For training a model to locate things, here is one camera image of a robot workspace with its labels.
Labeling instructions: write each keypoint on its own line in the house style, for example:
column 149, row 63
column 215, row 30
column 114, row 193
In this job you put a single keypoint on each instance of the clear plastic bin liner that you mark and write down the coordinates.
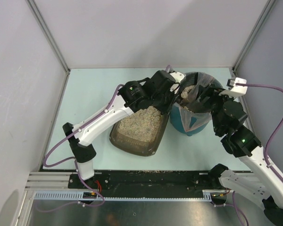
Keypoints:
column 195, row 113

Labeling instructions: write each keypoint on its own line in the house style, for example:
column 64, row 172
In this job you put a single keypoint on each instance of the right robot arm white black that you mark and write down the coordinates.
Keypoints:
column 228, row 118

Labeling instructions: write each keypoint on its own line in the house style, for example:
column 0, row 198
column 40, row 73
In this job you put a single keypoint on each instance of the black litter scoop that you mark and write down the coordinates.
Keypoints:
column 191, row 79

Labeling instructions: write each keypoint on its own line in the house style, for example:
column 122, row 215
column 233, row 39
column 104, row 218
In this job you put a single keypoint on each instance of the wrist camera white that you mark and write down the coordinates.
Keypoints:
column 179, row 79
column 237, row 87

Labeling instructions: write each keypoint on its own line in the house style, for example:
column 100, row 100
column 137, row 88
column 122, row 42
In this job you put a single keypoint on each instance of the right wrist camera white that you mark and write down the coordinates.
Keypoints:
column 237, row 87

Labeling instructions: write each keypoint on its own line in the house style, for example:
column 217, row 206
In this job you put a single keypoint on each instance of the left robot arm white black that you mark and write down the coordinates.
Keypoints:
column 127, row 100

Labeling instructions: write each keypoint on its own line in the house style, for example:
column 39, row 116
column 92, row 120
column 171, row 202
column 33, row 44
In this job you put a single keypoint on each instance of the aluminium frame post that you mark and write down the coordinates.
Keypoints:
column 270, row 4
column 47, row 33

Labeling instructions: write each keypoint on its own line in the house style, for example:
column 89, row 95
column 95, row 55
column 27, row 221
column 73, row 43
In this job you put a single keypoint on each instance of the blue trash bin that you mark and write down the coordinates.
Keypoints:
column 179, row 120

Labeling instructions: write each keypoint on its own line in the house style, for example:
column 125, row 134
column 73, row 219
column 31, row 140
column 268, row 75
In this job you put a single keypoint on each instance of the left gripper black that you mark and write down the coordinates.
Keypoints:
column 163, row 103

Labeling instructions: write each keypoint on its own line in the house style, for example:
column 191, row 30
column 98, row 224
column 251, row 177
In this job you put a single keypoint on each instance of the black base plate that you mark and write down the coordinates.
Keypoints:
column 147, row 182

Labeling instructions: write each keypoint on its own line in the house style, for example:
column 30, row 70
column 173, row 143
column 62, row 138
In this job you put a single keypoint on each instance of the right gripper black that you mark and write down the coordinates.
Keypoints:
column 209, row 94

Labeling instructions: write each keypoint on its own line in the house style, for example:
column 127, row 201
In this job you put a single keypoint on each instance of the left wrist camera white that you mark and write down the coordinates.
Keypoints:
column 179, row 79

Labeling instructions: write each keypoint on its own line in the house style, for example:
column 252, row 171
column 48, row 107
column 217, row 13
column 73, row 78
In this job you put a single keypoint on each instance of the brown litter box tray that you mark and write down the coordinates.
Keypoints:
column 141, row 133

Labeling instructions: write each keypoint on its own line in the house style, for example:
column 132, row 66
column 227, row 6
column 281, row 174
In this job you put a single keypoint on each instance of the grey slotted cable duct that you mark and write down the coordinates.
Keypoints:
column 202, row 196

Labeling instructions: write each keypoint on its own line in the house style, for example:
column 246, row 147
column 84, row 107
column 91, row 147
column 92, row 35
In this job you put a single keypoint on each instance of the right aluminium frame post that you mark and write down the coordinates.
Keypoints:
column 270, row 4

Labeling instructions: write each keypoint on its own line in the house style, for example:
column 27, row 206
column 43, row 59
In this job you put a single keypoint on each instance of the left aluminium frame post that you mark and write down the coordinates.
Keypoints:
column 47, row 33

